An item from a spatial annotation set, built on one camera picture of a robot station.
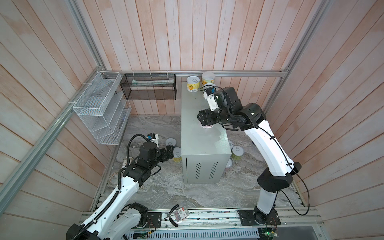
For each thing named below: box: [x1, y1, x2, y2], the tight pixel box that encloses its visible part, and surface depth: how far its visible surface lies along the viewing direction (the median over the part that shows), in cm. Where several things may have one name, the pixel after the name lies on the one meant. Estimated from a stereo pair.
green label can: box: [231, 145, 244, 160], surface depth 95 cm
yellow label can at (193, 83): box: [186, 75, 200, 93], surface depth 84 cm
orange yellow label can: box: [201, 71, 216, 86], surface depth 82 cm
